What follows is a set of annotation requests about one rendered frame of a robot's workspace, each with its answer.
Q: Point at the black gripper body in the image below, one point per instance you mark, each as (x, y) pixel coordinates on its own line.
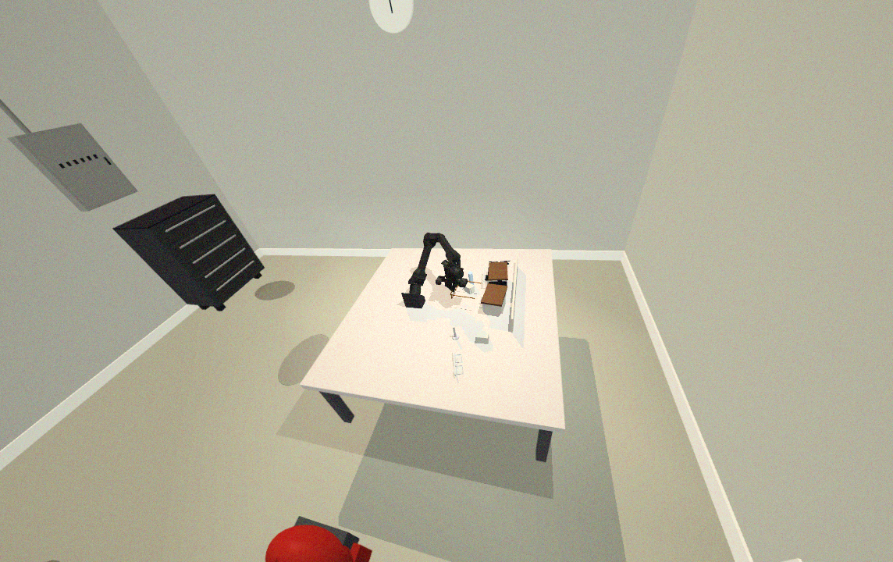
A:
(450, 279)

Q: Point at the brown eyeglasses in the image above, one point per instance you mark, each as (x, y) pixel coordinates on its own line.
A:
(452, 293)

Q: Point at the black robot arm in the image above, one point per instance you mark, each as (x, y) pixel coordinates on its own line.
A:
(451, 267)

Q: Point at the brown flat slab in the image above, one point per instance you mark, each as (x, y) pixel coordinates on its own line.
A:
(497, 271)
(494, 298)

